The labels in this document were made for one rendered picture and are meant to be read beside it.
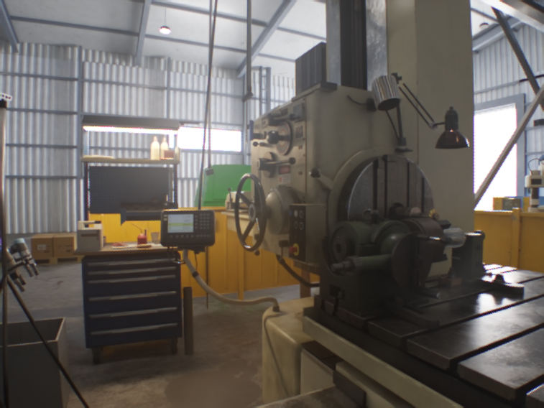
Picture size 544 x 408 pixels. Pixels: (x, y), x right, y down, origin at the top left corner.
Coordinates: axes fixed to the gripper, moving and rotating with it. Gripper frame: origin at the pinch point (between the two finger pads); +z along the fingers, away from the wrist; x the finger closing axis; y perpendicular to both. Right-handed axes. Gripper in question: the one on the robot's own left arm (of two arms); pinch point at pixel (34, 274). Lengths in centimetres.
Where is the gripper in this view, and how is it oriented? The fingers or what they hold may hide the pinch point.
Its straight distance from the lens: 338.5
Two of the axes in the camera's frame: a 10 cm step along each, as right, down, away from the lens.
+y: 8.6, -4.0, 3.2
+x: -3.0, 1.0, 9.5
